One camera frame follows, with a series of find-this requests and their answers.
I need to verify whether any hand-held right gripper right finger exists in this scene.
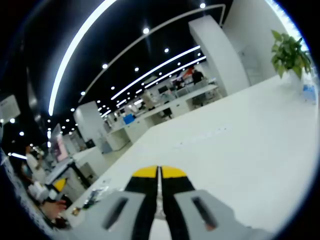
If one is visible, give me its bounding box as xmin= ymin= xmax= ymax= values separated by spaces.
xmin=160 ymin=165 xmax=273 ymax=240

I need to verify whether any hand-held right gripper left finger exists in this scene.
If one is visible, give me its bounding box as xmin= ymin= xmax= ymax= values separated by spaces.
xmin=59 ymin=164 xmax=160 ymax=240

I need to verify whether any green black skincare packet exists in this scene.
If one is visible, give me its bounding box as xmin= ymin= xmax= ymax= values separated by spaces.
xmin=83 ymin=188 xmax=103 ymax=210

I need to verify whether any person's left hand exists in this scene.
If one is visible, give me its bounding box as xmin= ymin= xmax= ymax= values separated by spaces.
xmin=41 ymin=199 xmax=68 ymax=220

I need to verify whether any person in white shirt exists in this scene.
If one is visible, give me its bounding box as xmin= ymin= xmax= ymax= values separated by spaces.
xmin=0 ymin=147 xmax=55 ymax=237

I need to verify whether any large display screen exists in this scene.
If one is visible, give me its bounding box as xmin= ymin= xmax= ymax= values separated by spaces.
xmin=51 ymin=123 xmax=70 ymax=163

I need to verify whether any white office desk row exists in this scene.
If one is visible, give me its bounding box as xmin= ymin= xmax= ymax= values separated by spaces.
xmin=107 ymin=83 xmax=221 ymax=151

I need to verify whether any blue tissue pack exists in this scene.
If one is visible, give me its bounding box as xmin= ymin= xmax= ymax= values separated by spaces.
xmin=302 ymin=84 xmax=317 ymax=103

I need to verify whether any potted green plant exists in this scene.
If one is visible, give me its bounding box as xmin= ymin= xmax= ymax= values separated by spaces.
xmin=271 ymin=29 xmax=313 ymax=87

